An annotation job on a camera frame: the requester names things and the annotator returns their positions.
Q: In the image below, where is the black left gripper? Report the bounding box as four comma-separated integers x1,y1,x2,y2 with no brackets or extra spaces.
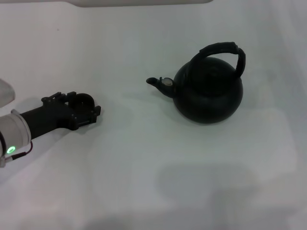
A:
20,91,102,140

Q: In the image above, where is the small dark round teacup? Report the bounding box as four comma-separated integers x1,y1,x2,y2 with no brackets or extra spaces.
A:
64,92,95,114

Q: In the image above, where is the dark round teapot with handle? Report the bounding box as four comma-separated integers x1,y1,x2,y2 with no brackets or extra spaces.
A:
145,41,247,125

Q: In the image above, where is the thin red black cable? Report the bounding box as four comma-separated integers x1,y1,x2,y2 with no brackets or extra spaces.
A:
4,140,34,161

